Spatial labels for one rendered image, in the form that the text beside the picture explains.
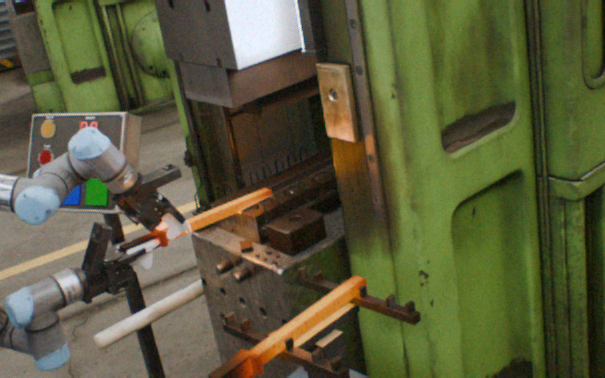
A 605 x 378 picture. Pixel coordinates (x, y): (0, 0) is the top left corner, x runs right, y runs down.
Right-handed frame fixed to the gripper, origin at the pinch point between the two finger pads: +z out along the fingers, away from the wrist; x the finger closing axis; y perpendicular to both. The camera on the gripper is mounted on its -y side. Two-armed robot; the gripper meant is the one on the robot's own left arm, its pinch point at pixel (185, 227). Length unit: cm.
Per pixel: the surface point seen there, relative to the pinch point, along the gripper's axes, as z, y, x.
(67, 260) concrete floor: 112, 6, -229
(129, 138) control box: -4.5, -15.9, -41.9
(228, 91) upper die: -18.8, -27.8, 7.2
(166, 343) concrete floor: 107, 15, -114
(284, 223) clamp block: 11.5, -14.2, 15.1
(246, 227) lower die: 12.6, -10.2, 2.8
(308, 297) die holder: 25.3, -3.9, 22.2
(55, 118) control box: -15, -10, -64
